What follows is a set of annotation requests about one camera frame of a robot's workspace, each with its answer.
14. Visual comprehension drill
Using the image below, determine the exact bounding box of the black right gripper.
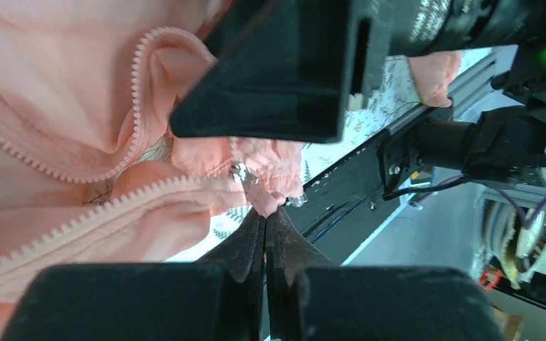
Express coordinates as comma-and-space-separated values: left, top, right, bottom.
169, 0, 443, 144

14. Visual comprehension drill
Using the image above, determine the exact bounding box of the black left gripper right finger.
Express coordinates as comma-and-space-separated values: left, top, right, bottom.
267, 209, 503, 340

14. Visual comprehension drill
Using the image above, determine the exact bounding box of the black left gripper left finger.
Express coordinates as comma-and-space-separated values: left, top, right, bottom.
1, 211, 265, 340

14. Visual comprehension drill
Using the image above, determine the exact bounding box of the salmon pink hooded jacket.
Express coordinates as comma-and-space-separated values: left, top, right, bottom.
0, 0, 464, 341

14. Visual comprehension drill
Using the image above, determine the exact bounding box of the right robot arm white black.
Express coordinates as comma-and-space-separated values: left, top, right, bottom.
169, 1, 546, 200

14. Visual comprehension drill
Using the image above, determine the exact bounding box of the floral patterned table mat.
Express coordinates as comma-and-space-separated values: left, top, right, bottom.
84, 47, 491, 263

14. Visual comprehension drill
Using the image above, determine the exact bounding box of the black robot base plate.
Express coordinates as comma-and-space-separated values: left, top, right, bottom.
284, 105, 444, 267

